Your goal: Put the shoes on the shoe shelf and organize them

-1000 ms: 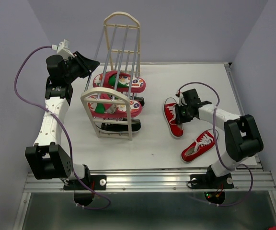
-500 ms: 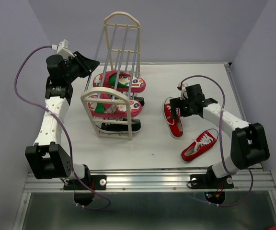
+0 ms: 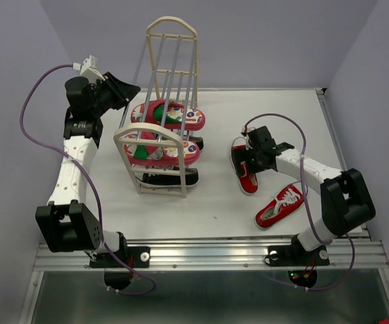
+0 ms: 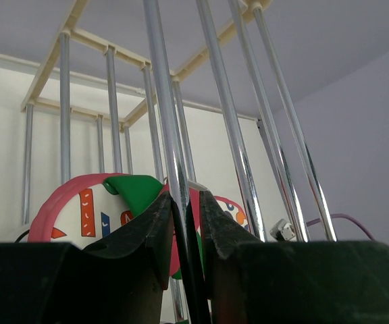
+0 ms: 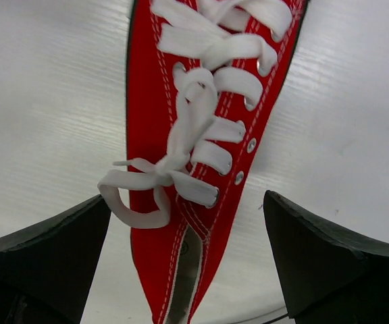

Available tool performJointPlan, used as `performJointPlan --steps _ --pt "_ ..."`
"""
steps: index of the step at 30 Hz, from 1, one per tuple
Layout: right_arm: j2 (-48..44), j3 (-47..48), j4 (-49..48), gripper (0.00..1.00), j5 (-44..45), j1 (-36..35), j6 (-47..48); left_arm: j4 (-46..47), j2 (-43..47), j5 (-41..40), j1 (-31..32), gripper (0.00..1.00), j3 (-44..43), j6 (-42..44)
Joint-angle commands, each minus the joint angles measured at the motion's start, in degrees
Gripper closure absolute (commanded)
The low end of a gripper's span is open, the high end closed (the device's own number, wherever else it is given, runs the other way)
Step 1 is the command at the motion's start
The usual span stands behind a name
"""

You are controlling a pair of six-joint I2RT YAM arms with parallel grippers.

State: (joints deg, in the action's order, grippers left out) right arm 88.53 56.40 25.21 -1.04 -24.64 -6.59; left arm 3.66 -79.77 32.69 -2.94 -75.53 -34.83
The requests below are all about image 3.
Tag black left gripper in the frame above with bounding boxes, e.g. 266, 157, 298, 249
91, 72, 142, 116

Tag red sneaker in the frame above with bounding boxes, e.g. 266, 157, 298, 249
255, 183, 304, 229
230, 136, 259, 195

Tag cream and chrome shoe shelf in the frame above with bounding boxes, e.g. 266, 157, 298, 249
113, 16, 206, 197

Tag pink green flip-flop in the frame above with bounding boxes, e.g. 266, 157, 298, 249
124, 140, 201, 167
130, 99, 206, 131

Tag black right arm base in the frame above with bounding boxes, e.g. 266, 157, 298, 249
263, 245, 330, 289

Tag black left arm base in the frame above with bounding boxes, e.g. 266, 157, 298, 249
89, 246, 151, 292

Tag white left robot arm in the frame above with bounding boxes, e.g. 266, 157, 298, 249
35, 72, 140, 266

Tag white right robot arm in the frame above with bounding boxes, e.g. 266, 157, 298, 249
231, 126, 375, 263

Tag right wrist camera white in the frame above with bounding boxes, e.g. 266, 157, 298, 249
241, 126, 255, 150

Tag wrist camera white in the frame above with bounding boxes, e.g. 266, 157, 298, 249
241, 126, 255, 150
72, 55, 105, 84

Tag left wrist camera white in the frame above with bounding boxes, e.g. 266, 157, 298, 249
72, 55, 105, 84

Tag aluminium mounting rail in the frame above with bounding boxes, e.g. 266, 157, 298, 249
33, 238, 389, 272

